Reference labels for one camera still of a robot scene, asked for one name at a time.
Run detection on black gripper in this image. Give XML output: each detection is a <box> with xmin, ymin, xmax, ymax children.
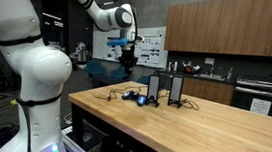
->
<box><xmin>117</xmin><ymin>46</ymin><xmax>141</xmax><ymax>76</ymax></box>

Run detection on robot base platform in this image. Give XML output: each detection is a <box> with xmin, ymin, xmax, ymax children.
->
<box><xmin>58</xmin><ymin>125</ymin><xmax>103</xmax><ymax>152</ymax></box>

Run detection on teal chair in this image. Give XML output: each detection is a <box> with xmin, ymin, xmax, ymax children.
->
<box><xmin>136</xmin><ymin>73</ymin><xmax>151</xmax><ymax>85</ymax></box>
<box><xmin>109</xmin><ymin>64</ymin><xmax>132</xmax><ymax>82</ymax></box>
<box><xmin>85</xmin><ymin>58</ymin><xmax>109</xmax><ymax>79</ymax></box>

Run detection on white poster board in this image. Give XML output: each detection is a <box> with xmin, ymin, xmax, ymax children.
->
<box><xmin>90</xmin><ymin>19</ymin><xmax>171</xmax><ymax>70</ymax></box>

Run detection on black speaker grey front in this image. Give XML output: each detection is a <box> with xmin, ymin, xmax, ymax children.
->
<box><xmin>145</xmin><ymin>73</ymin><xmax>163</xmax><ymax>108</ymax></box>
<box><xmin>167</xmin><ymin>73</ymin><xmax>186</xmax><ymax>110</ymax></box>

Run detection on white kettle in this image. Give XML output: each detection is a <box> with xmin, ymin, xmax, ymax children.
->
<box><xmin>167</xmin><ymin>60</ymin><xmax>179</xmax><ymax>74</ymax></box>

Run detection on grey machine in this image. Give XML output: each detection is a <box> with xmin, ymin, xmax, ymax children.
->
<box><xmin>73</xmin><ymin>41</ymin><xmax>92</xmax><ymax>66</ymax></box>

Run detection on black and red bowl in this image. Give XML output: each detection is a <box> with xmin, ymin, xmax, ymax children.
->
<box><xmin>181</xmin><ymin>62</ymin><xmax>202</xmax><ymax>76</ymax></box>

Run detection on brown wooden base cabinet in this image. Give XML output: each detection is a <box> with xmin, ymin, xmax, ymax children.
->
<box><xmin>180</xmin><ymin>76</ymin><xmax>236</xmax><ymax>106</ymax></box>

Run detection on sink faucet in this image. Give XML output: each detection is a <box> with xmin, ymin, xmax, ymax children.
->
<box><xmin>208</xmin><ymin>64</ymin><xmax>216</xmax><ymax>78</ymax></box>

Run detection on black monitor screen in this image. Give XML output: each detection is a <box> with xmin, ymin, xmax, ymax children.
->
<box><xmin>38</xmin><ymin>8</ymin><xmax>73</xmax><ymax>48</ymax></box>

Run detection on small bottle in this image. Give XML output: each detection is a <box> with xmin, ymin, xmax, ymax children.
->
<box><xmin>226</xmin><ymin>66</ymin><xmax>234</xmax><ymax>80</ymax></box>

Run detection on white paper sign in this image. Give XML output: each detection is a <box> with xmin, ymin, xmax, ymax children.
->
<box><xmin>249</xmin><ymin>97</ymin><xmax>272</xmax><ymax>117</ymax></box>

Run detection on stainless steel stove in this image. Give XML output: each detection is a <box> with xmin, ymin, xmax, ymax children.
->
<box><xmin>231</xmin><ymin>75</ymin><xmax>272</xmax><ymax>119</ymax></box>

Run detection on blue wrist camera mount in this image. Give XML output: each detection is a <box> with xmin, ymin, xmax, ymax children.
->
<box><xmin>106</xmin><ymin>36</ymin><xmax>131</xmax><ymax>50</ymax></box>

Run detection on black USB cable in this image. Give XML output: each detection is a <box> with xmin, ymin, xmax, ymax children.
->
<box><xmin>105</xmin><ymin>82</ymin><xmax>149</xmax><ymax>105</ymax></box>

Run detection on black cable green plug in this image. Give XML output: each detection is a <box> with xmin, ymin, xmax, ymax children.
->
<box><xmin>93</xmin><ymin>81</ymin><xmax>148</xmax><ymax>105</ymax></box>

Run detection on black speaker cable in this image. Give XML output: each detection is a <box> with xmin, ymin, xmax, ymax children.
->
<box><xmin>179</xmin><ymin>97</ymin><xmax>201</xmax><ymax>112</ymax></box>

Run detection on black table frame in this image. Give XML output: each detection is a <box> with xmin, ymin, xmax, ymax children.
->
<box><xmin>66</xmin><ymin>102</ymin><xmax>187</xmax><ymax>152</ymax></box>

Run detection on white wall plate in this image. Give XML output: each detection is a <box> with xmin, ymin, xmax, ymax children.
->
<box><xmin>204</xmin><ymin>57</ymin><xmax>216</xmax><ymax>65</ymax></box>

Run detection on brown wooden wall cabinets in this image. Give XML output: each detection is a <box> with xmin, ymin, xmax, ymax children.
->
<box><xmin>164</xmin><ymin>0</ymin><xmax>272</xmax><ymax>62</ymax></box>

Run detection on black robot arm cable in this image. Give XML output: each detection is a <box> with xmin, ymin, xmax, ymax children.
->
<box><xmin>9</xmin><ymin>89</ymin><xmax>64</xmax><ymax>152</ymax></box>

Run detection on yellow cable tag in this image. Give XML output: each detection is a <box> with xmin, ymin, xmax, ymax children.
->
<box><xmin>9</xmin><ymin>97</ymin><xmax>19</xmax><ymax>107</ymax></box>

